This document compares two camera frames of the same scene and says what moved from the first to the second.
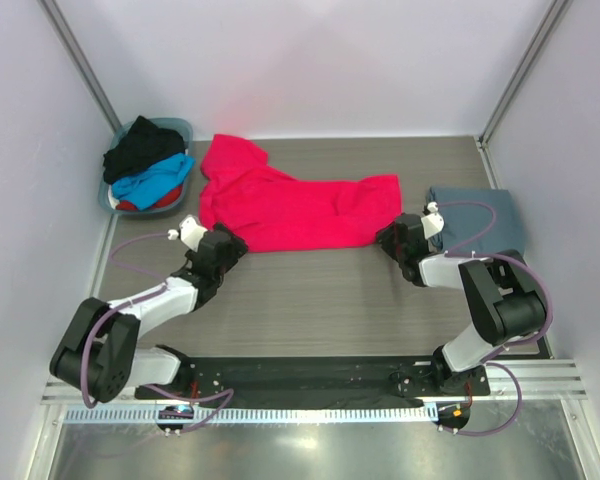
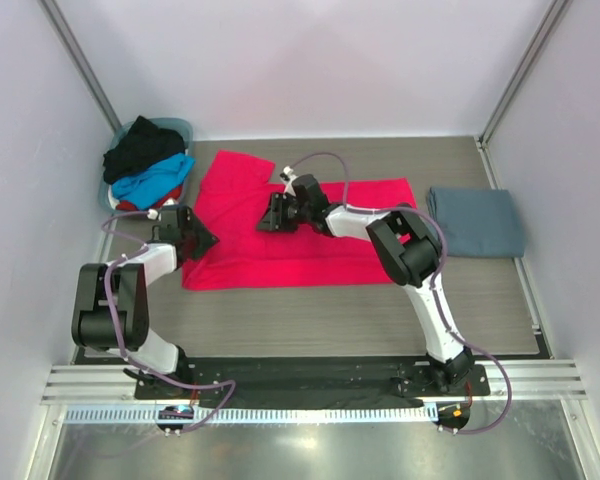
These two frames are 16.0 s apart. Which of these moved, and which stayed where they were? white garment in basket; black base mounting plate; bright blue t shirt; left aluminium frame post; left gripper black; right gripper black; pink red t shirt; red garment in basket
Moved: pink red t shirt; right gripper black; left gripper black
Stayed: black base mounting plate; bright blue t shirt; red garment in basket; white garment in basket; left aluminium frame post
